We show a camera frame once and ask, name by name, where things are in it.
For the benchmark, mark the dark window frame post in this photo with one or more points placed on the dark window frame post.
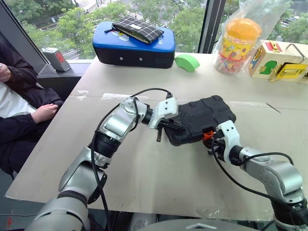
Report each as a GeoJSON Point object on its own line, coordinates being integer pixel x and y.
{"type": "Point", "coordinates": [211, 24]}

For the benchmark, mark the person's left arm black sleeve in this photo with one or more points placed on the person's left arm black sleeve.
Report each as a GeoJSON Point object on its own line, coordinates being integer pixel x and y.
{"type": "Point", "coordinates": [30, 85]}

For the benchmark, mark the grey device with red label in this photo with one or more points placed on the grey device with red label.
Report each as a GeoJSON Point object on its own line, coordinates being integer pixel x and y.
{"type": "Point", "coordinates": [57, 60]}

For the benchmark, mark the person's right forearm black sleeve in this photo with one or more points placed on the person's right forearm black sleeve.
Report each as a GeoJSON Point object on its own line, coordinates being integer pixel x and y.
{"type": "Point", "coordinates": [14, 128]}

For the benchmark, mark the person's right hand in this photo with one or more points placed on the person's right hand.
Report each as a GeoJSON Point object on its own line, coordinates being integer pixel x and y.
{"type": "Point", "coordinates": [44, 113]}

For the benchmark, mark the green curved foam block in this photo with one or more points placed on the green curved foam block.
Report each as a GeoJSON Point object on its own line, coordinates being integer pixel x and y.
{"type": "Point", "coordinates": [187, 62]}

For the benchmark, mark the toy jar with orange lid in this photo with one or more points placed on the toy jar with orange lid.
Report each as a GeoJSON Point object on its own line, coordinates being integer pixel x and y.
{"type": "Point", "coordinates": [234, 47]}

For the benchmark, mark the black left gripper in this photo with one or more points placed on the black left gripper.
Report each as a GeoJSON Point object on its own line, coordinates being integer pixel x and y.
{"type": "Point", "coordinates": [163, 124]}

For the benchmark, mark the clear plastic bag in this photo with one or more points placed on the clear plastic bag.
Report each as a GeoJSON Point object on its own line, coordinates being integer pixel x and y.
{"type": "Point", "coordinates": [267, 12]}

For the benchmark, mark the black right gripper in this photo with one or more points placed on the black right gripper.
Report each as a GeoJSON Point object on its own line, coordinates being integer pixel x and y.
{"type": "Point", "coordinates": [216, 148]}

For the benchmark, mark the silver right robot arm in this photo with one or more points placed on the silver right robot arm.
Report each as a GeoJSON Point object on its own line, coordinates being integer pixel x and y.
{"type": "Point", "coordinates": [276, 175]}

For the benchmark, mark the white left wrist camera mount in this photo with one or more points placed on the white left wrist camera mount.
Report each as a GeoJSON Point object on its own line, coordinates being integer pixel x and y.
{"type": "Point", "coordinates": [166, 109]}

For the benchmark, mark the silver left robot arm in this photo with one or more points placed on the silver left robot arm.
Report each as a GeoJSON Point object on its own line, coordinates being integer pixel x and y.
{"type": "Point", "coordinates": [115, 122]}

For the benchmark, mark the dark slanted window frame beam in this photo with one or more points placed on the dark slanted window frame beam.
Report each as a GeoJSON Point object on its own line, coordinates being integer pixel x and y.
{"type": "Point", "coordinates": [21, 37]}

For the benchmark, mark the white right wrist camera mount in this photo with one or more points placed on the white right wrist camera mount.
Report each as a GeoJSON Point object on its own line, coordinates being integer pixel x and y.
{"type": "Point", "coordinates": [229, 137]}

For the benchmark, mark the wooden latch toy box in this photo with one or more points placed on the wooden latch toy box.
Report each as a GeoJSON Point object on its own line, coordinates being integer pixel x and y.
{"type": "Point", "coordinates": [267, 62]}

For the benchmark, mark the person's left hand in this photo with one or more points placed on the person's left hand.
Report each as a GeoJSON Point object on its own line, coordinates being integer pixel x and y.
{"type": "Point", "coordinates": [4, 74]}

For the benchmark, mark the seated person's body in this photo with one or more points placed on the seated person's body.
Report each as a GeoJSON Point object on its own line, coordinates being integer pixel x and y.
{"type": "Point", "coordinates": [12, 104]}

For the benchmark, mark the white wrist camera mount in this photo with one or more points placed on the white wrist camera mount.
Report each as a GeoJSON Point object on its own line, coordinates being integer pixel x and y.
{"type": "Point", "coordinates": [229, 137]}
{"type": "Point", "coordinates": [166, 109]}

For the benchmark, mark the blue and black padded case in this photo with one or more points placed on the blue and black padded case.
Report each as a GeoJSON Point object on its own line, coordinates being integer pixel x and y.
{"type": "Point", "coordinates": [134, 55]}

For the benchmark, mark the black plastic tool case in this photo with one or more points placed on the black plastic tool case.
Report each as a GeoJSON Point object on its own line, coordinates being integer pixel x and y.
{"type": "Point", "coordinates": [204, 115]}

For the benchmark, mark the black checked fabric pouch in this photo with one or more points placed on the black checked fabric pouch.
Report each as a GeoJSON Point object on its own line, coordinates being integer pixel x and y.
{"type": "Point", "coordinates": [140, 30]}

